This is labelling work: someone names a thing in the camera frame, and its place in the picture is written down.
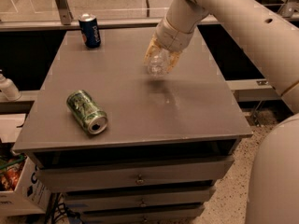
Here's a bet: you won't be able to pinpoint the grey drawer cabinet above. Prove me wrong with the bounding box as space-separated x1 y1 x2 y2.
12 25 253 224

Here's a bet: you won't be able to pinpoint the white plastic bottle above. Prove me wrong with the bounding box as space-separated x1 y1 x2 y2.
0 73 21 101

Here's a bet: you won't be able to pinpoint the metal frame rail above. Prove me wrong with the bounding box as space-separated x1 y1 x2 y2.
0 0 299 33

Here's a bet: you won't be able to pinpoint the middle grey drawer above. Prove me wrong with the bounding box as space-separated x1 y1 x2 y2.
64 186 216 212

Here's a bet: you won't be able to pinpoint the top grey drawer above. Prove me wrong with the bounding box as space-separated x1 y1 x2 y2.
36 156 234 193

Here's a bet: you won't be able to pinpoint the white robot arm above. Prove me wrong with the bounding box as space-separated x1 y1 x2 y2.
145 0 299 224

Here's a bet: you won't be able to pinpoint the white cardboard box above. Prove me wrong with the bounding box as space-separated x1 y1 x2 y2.
0 158 51 217

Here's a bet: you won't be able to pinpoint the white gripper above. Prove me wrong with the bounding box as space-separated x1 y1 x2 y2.
144 18 194 74

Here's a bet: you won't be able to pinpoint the clear plastic water bottle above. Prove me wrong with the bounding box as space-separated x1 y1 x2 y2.
147 49 169 77

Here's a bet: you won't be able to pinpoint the blue Pepsi can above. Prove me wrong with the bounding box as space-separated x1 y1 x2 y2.
78 13 101 49

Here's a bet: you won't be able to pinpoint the green soda can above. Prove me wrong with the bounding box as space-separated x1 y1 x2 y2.
66 90 108 135

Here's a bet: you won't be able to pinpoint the grey drawer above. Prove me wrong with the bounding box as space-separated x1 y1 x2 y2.
81 204 204 224
64 186 216 212
36 156 234 193

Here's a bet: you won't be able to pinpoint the bottom grey drawer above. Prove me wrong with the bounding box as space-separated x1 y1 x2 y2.
81 204 204 224

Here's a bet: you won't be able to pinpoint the black cables under cabinet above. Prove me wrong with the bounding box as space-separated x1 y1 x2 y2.
43 192 85 224

